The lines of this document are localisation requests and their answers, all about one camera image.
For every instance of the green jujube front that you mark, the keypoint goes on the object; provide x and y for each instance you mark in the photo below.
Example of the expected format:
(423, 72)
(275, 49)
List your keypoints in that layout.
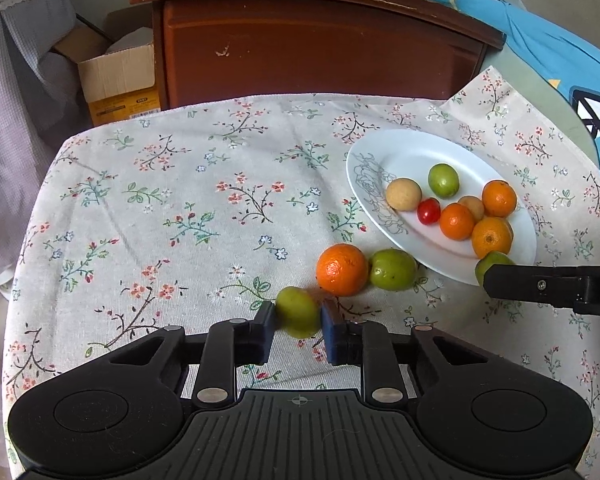
(443, 180)

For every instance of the small green jujube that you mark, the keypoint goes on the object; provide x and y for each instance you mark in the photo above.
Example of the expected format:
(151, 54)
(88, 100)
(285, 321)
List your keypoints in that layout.
(297, 313)

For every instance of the cardboard box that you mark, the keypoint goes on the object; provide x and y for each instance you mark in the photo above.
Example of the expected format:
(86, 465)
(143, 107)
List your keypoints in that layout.
(117, 79)

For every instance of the large orange mandarin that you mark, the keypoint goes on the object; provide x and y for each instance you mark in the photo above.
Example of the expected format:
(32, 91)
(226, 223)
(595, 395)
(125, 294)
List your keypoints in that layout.
(490, 235)

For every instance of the green jujube top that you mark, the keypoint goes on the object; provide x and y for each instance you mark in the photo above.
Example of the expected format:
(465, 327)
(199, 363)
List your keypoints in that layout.
(393, 269)

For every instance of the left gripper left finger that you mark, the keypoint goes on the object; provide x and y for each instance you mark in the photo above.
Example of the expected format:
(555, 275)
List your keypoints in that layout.
(227, 345)

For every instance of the orange mandarin front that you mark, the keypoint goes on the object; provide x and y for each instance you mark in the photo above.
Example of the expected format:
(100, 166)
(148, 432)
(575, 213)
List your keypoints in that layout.
(499, 199)

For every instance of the floral tablecloth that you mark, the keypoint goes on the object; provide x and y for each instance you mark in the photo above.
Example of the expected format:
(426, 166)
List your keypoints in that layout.
(190, 216)

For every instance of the checked grey cloth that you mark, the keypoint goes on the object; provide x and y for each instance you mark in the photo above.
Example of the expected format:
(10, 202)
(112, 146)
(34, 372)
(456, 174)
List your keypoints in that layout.
(39, 109)

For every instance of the wooden cabinet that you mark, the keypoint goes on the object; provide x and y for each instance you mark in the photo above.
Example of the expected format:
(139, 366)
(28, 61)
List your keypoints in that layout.
(214, 50)

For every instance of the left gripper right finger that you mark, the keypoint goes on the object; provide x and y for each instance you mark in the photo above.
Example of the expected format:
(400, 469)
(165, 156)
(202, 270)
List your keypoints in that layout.
(368, 346)

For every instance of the blue printed cushion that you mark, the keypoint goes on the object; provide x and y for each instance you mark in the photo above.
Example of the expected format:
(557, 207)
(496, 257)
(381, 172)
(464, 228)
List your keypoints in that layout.
(566, 61)

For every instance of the red cherry tomato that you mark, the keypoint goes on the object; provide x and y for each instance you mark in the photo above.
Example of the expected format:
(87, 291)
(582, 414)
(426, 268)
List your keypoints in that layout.
(428, 211)

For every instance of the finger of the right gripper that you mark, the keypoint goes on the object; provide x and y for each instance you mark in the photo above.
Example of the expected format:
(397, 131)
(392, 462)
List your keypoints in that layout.
(559, 286)

